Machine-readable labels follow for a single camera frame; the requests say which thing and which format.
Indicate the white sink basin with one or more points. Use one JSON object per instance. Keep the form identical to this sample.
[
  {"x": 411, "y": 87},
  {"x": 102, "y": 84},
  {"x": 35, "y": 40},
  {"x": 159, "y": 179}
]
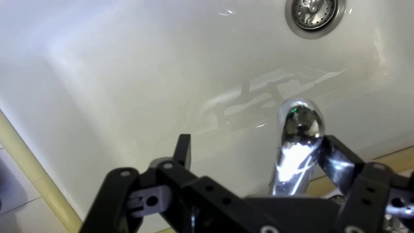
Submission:
[{"x": 129, "y": 65}]

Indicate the metal drain strainer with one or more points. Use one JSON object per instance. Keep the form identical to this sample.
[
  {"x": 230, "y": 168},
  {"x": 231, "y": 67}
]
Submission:
[{"x": 314, "y": 13}]

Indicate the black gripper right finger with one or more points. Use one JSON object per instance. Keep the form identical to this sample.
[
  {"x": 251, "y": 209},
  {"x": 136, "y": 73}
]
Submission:
[{"x": 370, "y": 198}]

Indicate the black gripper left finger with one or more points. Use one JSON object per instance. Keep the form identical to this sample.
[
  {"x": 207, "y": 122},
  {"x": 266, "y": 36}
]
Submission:
[{"x": 194, "y": 198}]

